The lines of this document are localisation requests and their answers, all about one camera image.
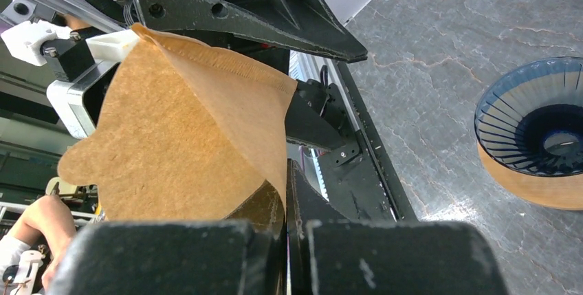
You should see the person's bare forearm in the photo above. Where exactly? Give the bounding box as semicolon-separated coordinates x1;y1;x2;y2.
1;195;77;290

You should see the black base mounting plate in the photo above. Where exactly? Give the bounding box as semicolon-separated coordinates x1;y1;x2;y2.
291;51;417;222

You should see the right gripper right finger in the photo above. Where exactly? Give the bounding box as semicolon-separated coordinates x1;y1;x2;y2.
287;160;508;294

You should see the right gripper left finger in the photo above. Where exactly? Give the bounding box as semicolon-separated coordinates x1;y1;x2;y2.
48;184;286;294

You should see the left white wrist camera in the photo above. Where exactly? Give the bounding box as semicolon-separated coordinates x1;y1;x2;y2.
1;21;138;139

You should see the brown paper coffee filter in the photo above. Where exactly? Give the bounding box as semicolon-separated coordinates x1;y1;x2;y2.
58;24;297;228

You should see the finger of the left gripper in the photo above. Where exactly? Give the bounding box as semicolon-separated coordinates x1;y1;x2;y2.
133;0;368;63
285;80;345;151

